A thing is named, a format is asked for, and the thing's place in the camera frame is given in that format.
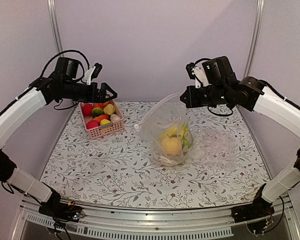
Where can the right aluminium frame post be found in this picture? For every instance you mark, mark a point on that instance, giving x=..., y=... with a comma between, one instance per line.
x=255, y=37

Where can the green plush pepper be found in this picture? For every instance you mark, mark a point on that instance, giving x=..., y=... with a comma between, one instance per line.
x=187, y=141

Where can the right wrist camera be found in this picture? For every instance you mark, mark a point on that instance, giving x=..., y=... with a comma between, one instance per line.
x=197, y=74

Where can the yellow knitted ball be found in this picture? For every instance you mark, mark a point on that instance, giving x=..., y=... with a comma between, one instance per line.
x=109, y=109

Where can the pink plastic basket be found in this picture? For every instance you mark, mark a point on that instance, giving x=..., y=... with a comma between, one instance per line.
x=102, y=131

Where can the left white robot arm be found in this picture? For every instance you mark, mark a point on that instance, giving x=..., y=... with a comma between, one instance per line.
x=62, y=78

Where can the white plush cauliflower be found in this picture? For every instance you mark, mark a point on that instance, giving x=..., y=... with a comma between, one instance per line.
x=169, y=161

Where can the orange plush carrot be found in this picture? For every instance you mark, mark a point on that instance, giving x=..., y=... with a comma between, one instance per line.
x=101, y=105

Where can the floral tablecloth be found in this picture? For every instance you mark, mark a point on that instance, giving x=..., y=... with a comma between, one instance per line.
x=117, y=169

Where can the aluminium frame post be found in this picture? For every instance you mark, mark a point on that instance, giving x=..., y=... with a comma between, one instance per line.
x=52, y=12
x=255, y=37

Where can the green plush mango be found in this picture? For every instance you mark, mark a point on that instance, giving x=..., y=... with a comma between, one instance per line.
x=96, y=112

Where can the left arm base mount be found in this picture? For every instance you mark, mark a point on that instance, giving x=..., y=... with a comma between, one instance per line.
x=62, y=211

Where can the yellow plush lemon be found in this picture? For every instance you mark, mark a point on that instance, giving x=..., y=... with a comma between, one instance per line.
x=104, y=122

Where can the beige plush garlic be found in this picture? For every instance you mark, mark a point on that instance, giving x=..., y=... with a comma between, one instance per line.
x=115, y=118

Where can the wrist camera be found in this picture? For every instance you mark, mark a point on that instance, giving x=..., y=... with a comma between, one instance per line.
x=92, y=73
x=197, y=74

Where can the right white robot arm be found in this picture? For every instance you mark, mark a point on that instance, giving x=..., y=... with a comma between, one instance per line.
x=216, y=84

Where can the yellow plush banana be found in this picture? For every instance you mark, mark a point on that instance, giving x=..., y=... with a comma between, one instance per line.
x=175, y=131

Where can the pink dotted zip bag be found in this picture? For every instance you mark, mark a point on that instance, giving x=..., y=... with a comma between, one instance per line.
x=165, y=127

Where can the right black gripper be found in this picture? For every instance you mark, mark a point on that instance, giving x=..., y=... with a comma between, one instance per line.
x=192, y=102

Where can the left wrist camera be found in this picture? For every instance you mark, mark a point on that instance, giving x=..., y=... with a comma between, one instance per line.
x=92, y=73

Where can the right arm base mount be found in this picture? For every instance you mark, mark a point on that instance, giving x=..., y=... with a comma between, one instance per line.
x=260, y=212

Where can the red plush tomato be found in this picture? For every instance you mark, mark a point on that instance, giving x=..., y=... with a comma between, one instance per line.
x=92, y=124

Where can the front aluminium rail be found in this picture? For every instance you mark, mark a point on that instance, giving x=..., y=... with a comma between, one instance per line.
x=105, y=222

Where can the crinkled clear zip bag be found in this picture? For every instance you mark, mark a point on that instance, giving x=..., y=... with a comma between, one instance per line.
x=213, y=148

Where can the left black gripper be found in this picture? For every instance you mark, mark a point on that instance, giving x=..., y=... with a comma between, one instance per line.
x=93, y=97

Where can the left aluminium frame post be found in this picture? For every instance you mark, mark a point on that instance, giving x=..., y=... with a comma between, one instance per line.
x=52, y=12

